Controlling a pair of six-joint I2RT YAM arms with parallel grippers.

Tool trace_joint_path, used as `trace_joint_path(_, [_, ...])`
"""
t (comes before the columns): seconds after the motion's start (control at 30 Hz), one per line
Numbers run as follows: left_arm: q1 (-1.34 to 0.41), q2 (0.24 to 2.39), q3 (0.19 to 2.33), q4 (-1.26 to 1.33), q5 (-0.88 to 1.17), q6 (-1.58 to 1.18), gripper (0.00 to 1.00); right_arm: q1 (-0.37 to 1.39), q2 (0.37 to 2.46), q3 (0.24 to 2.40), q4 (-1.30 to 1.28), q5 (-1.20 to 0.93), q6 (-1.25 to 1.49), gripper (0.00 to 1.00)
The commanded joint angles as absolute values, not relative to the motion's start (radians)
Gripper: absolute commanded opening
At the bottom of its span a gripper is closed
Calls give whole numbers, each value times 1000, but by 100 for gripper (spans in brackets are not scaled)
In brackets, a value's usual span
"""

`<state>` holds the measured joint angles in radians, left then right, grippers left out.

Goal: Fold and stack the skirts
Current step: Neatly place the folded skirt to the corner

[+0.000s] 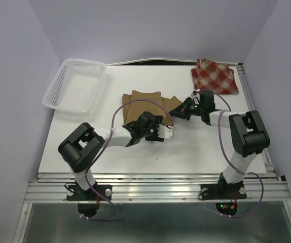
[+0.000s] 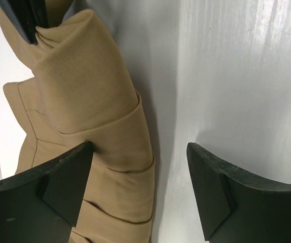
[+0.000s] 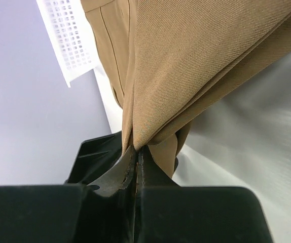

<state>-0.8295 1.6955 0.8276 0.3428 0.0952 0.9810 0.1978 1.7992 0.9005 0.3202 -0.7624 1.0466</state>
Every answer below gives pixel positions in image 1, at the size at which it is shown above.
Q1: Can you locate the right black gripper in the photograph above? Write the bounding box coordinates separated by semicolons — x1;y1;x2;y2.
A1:
168;96;204;120

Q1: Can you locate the brown skirt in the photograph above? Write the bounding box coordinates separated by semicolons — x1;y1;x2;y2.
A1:
122;90;182;125

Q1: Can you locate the red plaid skirt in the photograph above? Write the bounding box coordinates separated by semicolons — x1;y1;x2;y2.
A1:
191;59;239;95

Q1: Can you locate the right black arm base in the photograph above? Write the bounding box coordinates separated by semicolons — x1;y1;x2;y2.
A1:
198;174;247;200

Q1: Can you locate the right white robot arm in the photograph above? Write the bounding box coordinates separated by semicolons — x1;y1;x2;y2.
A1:
169;90;270;197

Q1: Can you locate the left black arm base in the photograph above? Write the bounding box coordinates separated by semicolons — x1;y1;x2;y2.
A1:
64;183;113;202

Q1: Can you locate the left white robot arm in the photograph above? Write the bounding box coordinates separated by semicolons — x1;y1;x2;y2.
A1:
58;111;164;199

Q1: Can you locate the white plastic basket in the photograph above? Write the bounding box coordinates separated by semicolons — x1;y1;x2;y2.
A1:
42;58;107;115

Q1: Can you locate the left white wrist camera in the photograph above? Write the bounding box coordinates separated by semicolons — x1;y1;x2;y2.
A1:
158;125;174;139

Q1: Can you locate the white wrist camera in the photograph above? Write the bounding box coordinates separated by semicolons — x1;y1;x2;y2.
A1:
158;125;174;139
190;89;201;99

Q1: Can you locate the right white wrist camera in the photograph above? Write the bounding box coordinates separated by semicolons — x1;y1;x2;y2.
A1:
190;89;201;99

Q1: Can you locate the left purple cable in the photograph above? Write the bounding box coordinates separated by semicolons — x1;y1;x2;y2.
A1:
79;98;174;221

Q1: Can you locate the purple cable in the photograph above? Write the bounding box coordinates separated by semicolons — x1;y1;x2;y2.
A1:
79;98;174;221
192;89;264;219

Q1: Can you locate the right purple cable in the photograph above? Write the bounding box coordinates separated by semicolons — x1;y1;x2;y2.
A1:
192;89;264;219

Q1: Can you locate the aluminium frame rail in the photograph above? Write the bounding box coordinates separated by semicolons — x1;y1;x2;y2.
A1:
14;64;291;242

